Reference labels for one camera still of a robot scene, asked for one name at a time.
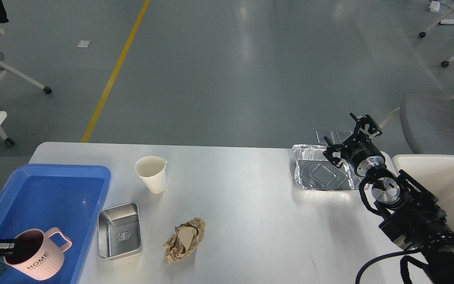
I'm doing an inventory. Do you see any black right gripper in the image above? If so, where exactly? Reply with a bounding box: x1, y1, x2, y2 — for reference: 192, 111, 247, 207
323, 113, 385, 177

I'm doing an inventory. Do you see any pink mug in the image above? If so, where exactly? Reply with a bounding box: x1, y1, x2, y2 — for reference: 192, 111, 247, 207
2, 228, 73, 281

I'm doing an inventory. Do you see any steel rectangular container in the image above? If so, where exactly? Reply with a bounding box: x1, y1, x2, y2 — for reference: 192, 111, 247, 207
97, 202, 143, 261

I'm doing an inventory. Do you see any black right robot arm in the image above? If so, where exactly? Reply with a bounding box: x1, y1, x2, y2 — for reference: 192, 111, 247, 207
323, 113, 454, 284

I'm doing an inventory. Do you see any floor outlet plate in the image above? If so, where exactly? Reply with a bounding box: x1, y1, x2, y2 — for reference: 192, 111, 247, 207
335, 131, 353, 143
316, 131, 336, 144

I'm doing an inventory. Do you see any aluminium foil tray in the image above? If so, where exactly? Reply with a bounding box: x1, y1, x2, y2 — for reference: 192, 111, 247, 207
292, 144, 361, 192

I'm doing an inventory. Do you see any blue plastic tray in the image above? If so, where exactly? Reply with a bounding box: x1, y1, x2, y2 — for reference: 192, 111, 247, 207
0, 164, 111, 284

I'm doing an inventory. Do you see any grey office chair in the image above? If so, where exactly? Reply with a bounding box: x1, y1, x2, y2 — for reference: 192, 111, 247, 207
379, 95, 454, 156

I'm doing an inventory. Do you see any white plastic bin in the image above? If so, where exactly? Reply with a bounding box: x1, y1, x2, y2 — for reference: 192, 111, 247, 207
391, 154, 454, 231

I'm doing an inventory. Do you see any white paper cup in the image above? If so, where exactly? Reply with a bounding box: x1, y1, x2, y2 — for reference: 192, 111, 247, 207
135, 156, 169, 194

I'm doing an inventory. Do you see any crumpled brown paper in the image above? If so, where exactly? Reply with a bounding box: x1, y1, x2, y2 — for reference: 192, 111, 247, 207
162, 217, 207, 263

